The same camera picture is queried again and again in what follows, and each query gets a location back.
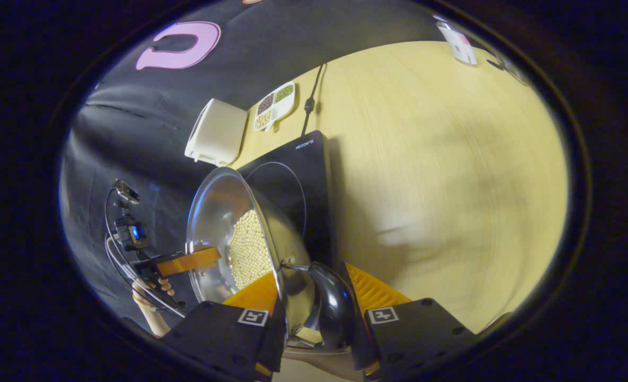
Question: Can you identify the white box appliance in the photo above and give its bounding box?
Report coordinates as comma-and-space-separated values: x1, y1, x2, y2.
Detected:
185, 98, 248, 167

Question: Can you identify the stainless steel pot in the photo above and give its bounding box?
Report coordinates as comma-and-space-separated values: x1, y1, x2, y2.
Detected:
186, 166, 357, 353

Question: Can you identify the heap of yellow soybeans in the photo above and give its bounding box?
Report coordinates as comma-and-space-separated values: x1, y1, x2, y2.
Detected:
228, 210, 273, 290

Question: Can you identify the small glass jar with stick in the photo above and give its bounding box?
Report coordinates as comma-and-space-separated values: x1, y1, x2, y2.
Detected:
486, 53, 529, 85

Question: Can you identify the white plastic bottle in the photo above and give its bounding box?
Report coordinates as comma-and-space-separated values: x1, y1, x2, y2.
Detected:
435, 16, 478, 66

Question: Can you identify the black induction cooktop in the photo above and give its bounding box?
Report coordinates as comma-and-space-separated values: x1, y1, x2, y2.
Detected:
237, 131, 341, 271

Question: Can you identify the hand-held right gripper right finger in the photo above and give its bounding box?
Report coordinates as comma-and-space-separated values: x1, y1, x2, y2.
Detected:
341, 262, 479, 381

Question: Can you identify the white compartment dish with beans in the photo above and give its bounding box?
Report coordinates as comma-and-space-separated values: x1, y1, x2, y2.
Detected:
253, 81, 296, 132

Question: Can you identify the black power cable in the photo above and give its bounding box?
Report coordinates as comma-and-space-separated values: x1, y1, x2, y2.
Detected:
300, 64, 326, 137

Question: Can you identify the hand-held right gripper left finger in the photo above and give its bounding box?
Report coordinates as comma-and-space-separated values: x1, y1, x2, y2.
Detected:
160, 271, 288, 381

